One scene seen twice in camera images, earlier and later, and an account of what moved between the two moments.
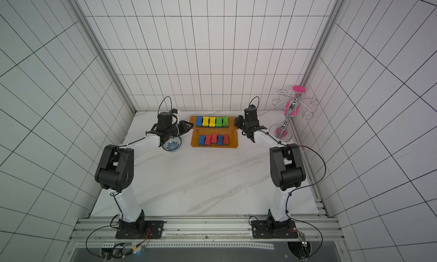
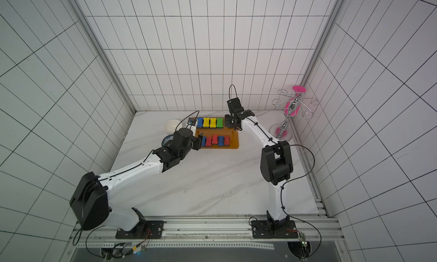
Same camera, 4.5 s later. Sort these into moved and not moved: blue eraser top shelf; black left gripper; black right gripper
Moved: black right gripper; black left gripper
Not moved: blue eraser top shelf
